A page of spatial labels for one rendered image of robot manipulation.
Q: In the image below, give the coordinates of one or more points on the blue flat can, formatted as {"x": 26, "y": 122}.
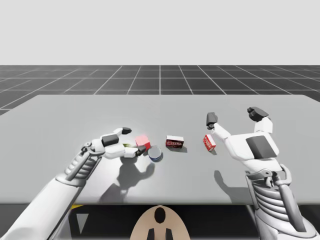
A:
{"x": 155, "y": 153}

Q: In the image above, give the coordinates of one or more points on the pink cube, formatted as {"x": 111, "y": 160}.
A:
{"x": 142, "y": 141}

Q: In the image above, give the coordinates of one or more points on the red and white carton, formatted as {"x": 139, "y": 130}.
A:
{"x": 209, "y": 143}
{"x": 175, "y": 142}

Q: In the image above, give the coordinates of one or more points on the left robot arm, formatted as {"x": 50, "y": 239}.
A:
{"x": 50, "y": 197}

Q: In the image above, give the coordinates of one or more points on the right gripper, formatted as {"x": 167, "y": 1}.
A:
{"x": 252, "y": 147}

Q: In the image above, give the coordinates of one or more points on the green pad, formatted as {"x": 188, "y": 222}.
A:
{"x": 127, "y": 145}

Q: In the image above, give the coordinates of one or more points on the tan robot part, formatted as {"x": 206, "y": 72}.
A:
{"x": 160, "y": 225}

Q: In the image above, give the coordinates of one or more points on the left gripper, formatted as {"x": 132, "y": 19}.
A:
{"x": 112, "y": 150}

